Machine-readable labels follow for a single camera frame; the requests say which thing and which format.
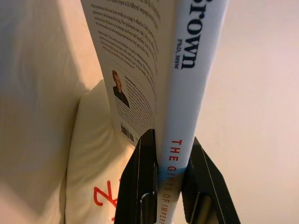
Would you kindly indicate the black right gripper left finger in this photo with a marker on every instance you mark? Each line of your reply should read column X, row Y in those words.
column 137, row 182

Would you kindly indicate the bed with beige sheet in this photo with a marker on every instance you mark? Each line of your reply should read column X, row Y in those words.
column 35, row 93

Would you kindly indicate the cream cartoon print blanket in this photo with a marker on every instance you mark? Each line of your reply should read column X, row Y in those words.
column 93, row 151

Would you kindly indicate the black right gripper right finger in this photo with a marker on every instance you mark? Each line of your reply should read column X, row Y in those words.
column 208, row 193

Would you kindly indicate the white paperback book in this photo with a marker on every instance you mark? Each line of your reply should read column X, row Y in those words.
column 182, row 105

